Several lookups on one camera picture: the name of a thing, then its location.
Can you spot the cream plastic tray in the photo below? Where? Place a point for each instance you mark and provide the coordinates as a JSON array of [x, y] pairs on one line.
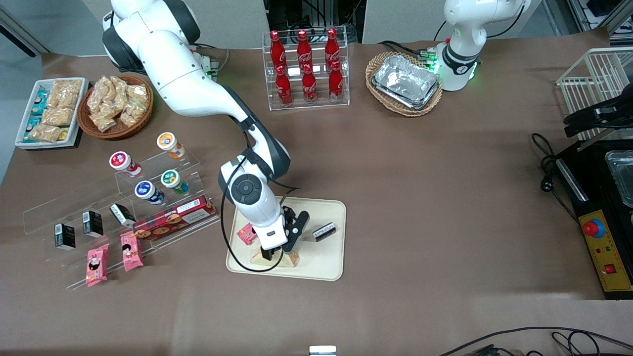
[[321, 257]]

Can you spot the clear bag of tan snacks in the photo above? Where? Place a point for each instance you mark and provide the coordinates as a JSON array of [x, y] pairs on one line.
[[65, 90], [101, 120], [120, 86], [138, 91], [132, 112], [57, 116], [43, 133], [101, 91]]

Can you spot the triangular sandwich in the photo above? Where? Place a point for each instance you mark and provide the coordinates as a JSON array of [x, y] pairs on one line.
[[293, 258]]

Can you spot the black heating machine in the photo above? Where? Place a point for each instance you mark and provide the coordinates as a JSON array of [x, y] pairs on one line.
[[593, 198]]

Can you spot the steel food tray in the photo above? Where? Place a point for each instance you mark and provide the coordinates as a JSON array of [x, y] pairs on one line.
[[622, 178]]

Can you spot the stacked foil containers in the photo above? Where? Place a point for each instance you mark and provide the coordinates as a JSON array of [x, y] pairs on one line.
[[405, 79]]

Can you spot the red cola bottle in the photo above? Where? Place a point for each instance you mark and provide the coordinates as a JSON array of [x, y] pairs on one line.
[[309, 85], [332, 45], [277, 47], [303, 45], [283, 86], [336, 83]]

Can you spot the blue lid gum bottle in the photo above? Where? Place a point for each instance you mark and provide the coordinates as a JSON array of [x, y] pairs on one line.
[[147, 191]]

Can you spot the pink cartoon snack packet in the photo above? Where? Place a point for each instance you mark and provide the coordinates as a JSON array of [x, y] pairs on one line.
[[245, 235], [132, 251], [97, 265]]

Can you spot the white rectangular snack box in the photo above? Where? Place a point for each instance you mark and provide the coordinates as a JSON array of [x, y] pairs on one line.
[[22, 133]]

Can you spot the green lid gum bottle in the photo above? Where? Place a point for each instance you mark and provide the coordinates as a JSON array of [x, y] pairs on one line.
[[173, 180]]

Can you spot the orange lid gum bottle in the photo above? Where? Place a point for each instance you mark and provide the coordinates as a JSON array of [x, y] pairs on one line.
[[169, 143]]

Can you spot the dark equipment rack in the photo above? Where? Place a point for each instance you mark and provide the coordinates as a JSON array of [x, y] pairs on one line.
[[316, 15]]

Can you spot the small black snack packet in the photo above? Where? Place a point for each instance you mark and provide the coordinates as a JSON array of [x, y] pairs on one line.
[[324, 232], [122, 215], [92, 223], [65, 236]]

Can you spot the yellow snack packet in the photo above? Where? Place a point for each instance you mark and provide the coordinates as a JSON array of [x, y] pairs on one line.
[[64, 134]]

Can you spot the blue snack packet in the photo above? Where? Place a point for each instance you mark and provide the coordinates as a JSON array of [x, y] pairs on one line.
[[40, 95], [37, 107], [32, 123]]

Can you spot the brown round wicker basket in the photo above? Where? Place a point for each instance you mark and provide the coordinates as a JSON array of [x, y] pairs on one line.
[[143, 126]]

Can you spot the red round emergency knob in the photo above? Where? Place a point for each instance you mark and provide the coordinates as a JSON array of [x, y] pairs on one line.
[[592, 228]]

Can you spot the silver metal bar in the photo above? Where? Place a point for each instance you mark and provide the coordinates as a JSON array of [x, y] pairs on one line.
[[593, 142]]

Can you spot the red lid gum bottle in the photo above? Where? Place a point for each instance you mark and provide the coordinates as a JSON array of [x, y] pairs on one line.
[[122, 162]]

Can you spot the clear acrylic tiered stand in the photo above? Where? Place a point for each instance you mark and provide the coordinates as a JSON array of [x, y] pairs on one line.
[[49, 212]]

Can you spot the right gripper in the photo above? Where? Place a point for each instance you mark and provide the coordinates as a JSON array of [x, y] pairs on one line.
[[267, 254]]

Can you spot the red tartan shortbread box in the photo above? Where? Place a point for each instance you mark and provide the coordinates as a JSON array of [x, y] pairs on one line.
[[173, 218]]

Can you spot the light woven wicker basket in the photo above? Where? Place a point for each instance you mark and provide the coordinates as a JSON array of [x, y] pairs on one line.
[[376, 94]]

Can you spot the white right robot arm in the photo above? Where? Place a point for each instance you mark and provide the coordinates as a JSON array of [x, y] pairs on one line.
[[183, 79]]

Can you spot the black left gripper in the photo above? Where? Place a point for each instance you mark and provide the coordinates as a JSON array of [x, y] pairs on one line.
[[609, 111]]

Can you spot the clear acrylic bottle rack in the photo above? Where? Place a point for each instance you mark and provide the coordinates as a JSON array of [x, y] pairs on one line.
[[306, 101]]

